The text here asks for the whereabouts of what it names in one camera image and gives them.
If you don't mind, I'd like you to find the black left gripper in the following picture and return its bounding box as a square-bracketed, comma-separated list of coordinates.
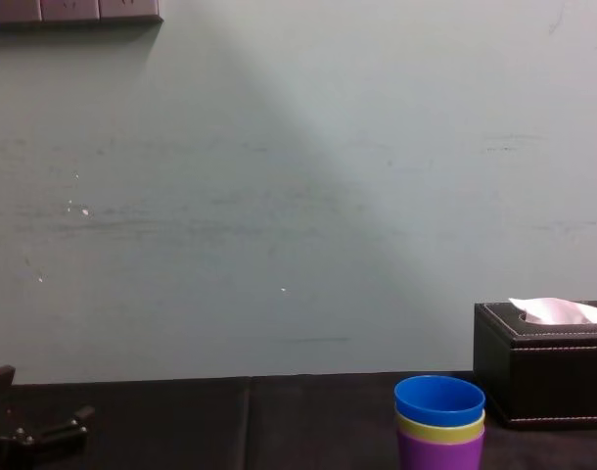
[0, 364, 96, 470]

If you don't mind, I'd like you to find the black table cloth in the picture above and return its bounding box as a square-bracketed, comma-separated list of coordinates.
[0, 373, 597, 470]

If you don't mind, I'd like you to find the blue plastic cup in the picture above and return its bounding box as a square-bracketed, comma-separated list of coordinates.
[393, 374, 486, 429]

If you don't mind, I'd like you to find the yellow-green plastic cup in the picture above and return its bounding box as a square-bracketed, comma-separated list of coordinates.
[394, 407, 486, 446]

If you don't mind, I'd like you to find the purple plastic cup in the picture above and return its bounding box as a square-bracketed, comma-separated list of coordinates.
[395, 425, 486, 470]

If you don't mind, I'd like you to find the black leather tissue box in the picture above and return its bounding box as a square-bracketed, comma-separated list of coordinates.
[473, 299, 597, 433]

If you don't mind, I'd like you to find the white tissue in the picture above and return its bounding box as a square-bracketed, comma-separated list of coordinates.
[507, 296, 597, 327]

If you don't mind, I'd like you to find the white wall socket panel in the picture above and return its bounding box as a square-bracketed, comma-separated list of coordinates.
[98, 0, 163, 23]
[40, 0, 101, 23]
[0, 0, 42, 24]

